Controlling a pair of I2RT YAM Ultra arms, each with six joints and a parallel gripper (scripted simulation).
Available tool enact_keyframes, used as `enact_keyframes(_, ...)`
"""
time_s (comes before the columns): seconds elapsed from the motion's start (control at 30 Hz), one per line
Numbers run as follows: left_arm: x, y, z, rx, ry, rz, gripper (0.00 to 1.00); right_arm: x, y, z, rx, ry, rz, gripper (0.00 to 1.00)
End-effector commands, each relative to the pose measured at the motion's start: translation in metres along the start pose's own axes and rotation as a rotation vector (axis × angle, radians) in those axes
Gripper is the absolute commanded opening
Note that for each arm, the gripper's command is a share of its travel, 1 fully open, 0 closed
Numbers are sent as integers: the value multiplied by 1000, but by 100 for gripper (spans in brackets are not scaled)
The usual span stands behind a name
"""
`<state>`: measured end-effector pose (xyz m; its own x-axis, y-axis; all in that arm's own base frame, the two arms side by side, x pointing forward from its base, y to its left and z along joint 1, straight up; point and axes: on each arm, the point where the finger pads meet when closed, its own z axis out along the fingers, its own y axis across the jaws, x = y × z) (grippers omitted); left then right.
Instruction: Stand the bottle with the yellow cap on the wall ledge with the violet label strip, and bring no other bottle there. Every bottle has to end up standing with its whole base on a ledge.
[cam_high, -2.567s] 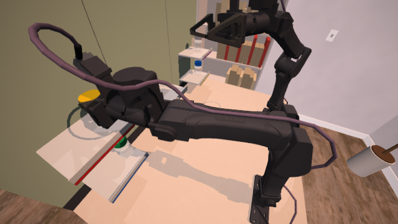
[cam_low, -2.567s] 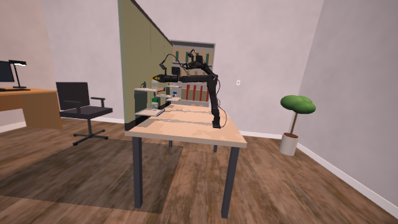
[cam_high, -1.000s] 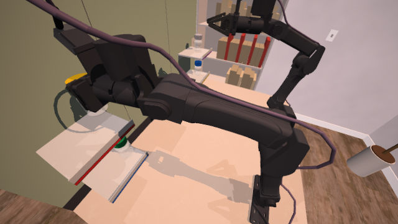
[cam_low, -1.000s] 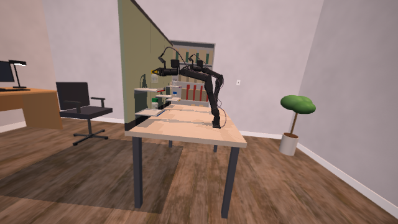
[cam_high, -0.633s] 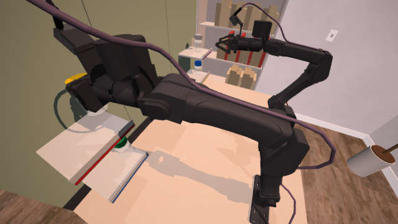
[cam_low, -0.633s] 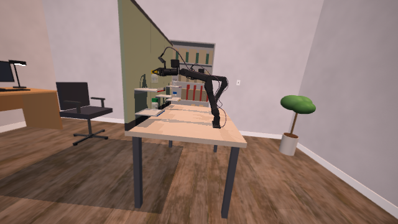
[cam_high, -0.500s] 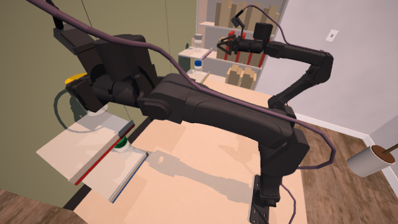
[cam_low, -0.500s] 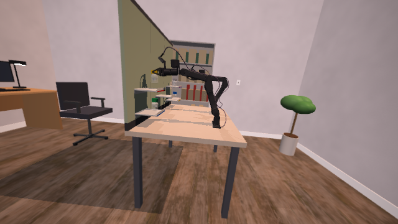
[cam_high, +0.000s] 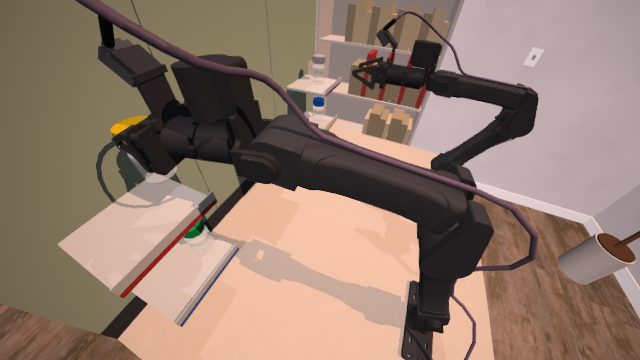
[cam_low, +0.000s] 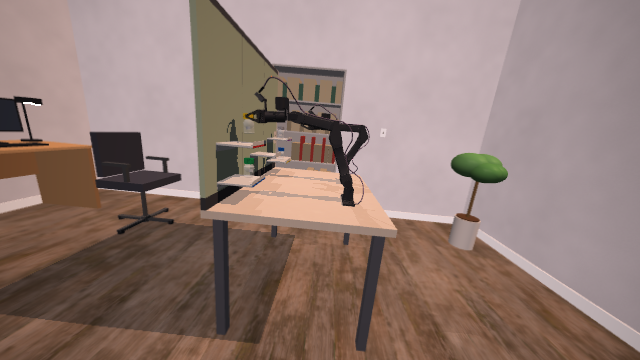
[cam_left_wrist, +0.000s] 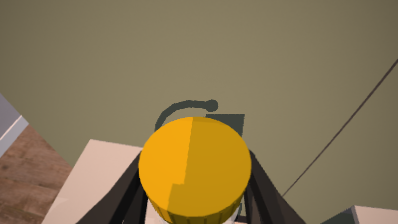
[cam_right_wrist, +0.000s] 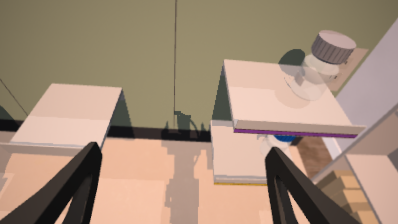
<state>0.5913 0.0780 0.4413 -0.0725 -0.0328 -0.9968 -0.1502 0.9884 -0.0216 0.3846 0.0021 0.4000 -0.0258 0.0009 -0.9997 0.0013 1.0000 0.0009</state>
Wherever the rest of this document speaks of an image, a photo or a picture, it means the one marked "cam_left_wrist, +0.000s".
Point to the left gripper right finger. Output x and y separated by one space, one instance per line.
263 203

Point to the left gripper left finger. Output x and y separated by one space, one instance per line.
125 202

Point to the bottle with yellow cap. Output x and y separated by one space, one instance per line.
195 170

